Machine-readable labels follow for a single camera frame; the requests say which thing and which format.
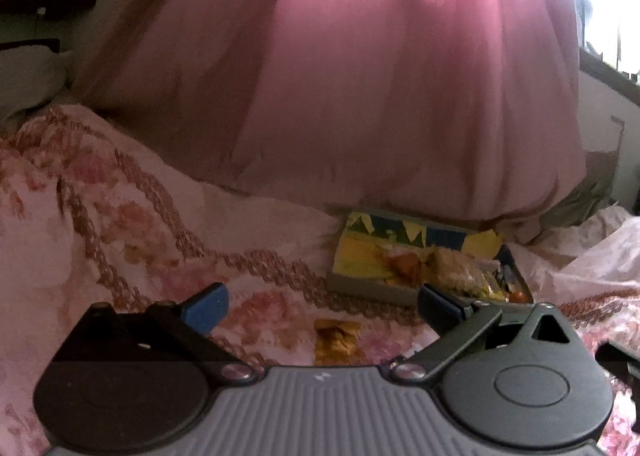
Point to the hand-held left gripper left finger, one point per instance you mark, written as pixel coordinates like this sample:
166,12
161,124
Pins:
207,308

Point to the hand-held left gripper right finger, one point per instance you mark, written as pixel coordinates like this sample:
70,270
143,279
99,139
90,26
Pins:
435,308

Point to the rice cracker packet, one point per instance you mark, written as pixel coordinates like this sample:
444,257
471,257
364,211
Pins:
455,271

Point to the orange snack packet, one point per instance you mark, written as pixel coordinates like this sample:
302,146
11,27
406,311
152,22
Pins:
402,266

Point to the shallow cardboard box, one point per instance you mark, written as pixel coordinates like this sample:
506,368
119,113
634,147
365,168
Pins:
370,288

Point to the small orange round candy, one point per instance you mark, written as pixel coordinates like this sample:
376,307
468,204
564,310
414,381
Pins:
520,296

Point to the golden snack wrapper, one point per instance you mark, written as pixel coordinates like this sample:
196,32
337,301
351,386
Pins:
337,341

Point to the yellow flat wrapper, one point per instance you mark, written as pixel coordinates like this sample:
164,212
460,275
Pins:
360,256

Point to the floral pink bedsheet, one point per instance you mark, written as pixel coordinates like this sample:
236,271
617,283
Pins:
100,236

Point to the grey green cloth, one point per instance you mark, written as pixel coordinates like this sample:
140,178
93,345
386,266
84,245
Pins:
585,191

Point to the pink curtain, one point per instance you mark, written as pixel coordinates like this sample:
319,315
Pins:
375,86

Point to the grey pillow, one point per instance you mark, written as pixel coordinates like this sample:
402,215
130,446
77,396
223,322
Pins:
25,81

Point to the bright window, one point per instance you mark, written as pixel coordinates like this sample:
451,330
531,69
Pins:
610,11

